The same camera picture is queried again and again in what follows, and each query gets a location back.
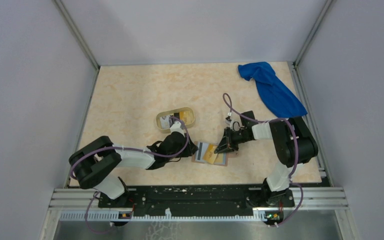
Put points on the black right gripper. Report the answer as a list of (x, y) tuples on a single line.
[(226, 144)]

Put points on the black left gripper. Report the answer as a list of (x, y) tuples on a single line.
[(190, 149)]

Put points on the tan leather card holder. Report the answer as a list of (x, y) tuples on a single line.
[(222, 159)]

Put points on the yellow credit cards stack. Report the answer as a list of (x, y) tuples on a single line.
[(187, 116)]

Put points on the cream plastic tray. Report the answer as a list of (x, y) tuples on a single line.
[(174, 116)]

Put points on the blue cloth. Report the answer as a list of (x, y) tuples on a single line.
[(276, 96)]

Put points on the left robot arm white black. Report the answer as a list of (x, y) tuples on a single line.
[(93, 164)]

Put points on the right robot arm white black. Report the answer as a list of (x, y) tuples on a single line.
[(293, 142)]

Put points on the white black card in tray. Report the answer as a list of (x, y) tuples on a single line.
[(165, 121)]

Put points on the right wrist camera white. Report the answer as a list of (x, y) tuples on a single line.
[(232, 124)]

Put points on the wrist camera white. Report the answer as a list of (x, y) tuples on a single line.
[(177, 127), (232, 124)]

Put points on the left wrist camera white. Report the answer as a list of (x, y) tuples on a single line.
[(177, 127)]

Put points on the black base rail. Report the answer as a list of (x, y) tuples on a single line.
[(220, 200)]

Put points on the aluminium frame rail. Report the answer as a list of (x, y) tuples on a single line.
[(75, 204)]

